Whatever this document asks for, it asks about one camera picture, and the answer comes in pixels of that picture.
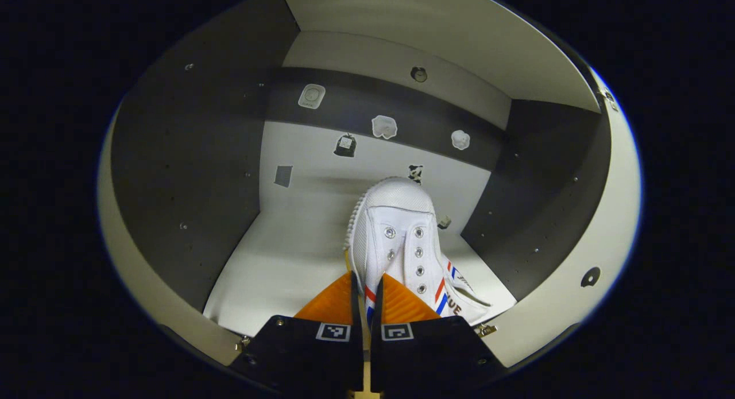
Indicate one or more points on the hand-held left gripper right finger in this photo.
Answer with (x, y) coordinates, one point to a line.
(430, 359)

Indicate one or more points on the white shoe cabinet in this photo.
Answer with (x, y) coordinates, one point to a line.
(189, 158)

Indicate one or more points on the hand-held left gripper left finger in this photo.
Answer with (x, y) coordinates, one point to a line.
(310, 359)

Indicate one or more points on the metal door hinge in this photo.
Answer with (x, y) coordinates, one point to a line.
(485, 330)
(608, 97)
(243, 343)

